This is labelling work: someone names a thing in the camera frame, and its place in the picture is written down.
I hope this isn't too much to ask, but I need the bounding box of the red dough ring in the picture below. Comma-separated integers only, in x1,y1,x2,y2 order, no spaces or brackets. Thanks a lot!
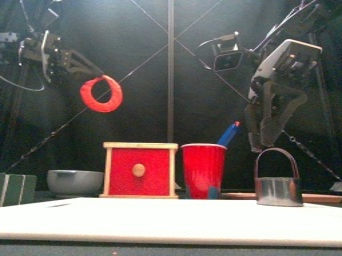
79,74,124,114

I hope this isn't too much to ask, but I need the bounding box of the red drawer with wooden knob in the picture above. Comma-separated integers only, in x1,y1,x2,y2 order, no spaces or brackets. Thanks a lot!
108,148,172,197

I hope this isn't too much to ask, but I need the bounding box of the grey bowl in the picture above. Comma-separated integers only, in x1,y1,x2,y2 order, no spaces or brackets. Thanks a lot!
45,169,105,198

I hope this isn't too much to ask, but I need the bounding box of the blue tool with red tip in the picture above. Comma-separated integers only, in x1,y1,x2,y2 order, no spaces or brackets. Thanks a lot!
216,120,242,148

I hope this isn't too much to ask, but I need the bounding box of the red plastic cup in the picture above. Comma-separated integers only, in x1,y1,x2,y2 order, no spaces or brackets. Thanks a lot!
179,142,228,200

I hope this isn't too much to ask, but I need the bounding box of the white cutting board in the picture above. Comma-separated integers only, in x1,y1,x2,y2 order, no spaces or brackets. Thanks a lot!
0,196,342,249

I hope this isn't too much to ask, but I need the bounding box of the green box with white stripes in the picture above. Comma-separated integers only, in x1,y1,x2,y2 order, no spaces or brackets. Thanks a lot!
0,172,39,208

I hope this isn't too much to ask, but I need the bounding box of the grey left arm cable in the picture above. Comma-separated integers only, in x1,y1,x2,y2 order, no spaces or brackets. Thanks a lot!
0,73,48,93

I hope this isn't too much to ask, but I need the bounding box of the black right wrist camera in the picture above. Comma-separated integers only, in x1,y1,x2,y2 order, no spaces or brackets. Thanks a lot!
210,31,246,73

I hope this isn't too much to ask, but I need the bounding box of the metal cutter with handle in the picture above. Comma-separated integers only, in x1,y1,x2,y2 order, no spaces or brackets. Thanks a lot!
254,147,304,208

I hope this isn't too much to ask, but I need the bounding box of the grey vertical frame pole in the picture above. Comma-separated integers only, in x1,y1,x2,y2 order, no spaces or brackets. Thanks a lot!
166,0,176,144

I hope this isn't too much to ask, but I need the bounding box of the wooden drawer box frame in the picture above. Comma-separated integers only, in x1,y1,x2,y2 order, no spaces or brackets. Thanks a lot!
99,141,180,200

